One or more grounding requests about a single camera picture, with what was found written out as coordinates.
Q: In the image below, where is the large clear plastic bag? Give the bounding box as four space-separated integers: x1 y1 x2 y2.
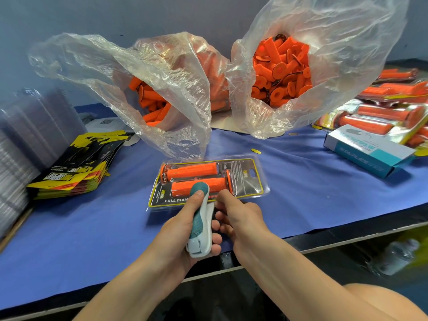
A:
227 0 410 140

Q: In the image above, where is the white printed paper sheet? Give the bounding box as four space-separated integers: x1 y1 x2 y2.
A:
83 117 141 146

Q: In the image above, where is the person's right forearm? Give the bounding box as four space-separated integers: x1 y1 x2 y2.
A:
241 234 392 321

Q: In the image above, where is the person's left hand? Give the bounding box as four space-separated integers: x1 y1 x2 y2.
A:
150 190 223 285

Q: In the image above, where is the teal hand stapler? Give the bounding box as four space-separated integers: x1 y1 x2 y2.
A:
185 181 216 258

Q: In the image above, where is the clear plastic bottle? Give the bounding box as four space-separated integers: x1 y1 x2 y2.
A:
371 239 422 276

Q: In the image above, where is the person's right leg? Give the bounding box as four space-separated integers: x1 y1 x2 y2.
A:
343 284 428 321

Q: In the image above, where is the person's right hand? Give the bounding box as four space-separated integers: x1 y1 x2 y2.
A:
215 190 272 259

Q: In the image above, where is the teal white cardboard box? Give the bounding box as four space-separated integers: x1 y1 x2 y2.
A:
324 125 417 179

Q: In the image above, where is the stack of yellow black cards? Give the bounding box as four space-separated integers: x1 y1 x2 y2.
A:
27 130 131 199

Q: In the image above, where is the stack of clear blister shells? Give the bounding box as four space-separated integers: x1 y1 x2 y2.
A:
0 89 86 238

